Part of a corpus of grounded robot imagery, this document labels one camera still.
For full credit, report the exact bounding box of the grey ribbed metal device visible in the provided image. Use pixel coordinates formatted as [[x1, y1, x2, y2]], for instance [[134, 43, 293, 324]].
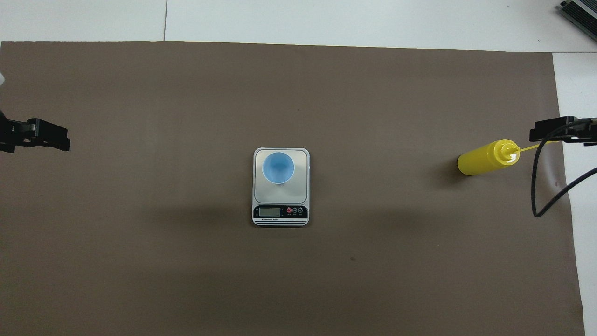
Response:
[[558, 0, 597, 43]]

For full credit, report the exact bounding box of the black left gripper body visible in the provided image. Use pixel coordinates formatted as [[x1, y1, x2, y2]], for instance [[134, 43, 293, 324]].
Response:
[[0, 110, 29, 154]]

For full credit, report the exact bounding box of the light blue plastic cup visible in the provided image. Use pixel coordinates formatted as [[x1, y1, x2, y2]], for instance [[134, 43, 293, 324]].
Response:
[[262, 151, 295, 185]]

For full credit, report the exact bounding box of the yellow squeeze bottle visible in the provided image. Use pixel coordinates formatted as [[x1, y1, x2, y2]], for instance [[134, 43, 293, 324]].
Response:
[[457, 139, 560, 176]]

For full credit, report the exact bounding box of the brown paper table mat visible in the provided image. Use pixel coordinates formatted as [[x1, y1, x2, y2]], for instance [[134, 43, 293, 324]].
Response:
[[0, 41, 586, 336]]

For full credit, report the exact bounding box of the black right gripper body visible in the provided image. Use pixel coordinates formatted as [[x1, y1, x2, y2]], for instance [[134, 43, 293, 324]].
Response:
[[567, 116, 597, 148]]

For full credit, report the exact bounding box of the silver digital kitchen scale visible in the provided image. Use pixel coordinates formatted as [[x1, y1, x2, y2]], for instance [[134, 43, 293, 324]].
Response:
[[252, 147, 310, 227]]

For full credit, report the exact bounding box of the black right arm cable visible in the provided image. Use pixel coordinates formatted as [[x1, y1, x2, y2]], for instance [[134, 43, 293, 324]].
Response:
[[532, 121, 597, 218]]

